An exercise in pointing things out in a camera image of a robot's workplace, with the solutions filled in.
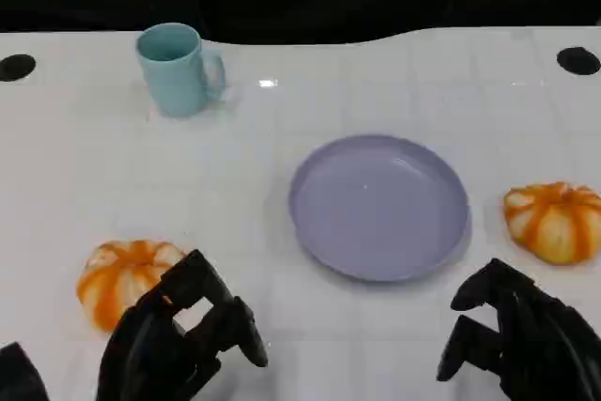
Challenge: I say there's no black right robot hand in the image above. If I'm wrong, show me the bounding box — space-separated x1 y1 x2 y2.
435 257 601 401

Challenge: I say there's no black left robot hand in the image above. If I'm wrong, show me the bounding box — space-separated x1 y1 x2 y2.
96 249 270 401

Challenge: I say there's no orange and white bread roll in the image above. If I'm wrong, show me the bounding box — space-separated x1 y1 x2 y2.
502 181 601 266
75 239 189 334

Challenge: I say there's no lilac plate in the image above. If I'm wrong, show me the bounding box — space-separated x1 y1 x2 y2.
287 133 472 284

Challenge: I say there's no pale green mug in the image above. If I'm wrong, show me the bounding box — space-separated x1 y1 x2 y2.
135 22 227 118

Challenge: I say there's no black table grommet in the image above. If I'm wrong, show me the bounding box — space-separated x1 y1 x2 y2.
556 46 601 76
0 54 38 83

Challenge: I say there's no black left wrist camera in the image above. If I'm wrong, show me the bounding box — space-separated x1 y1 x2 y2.
0 341 51 401

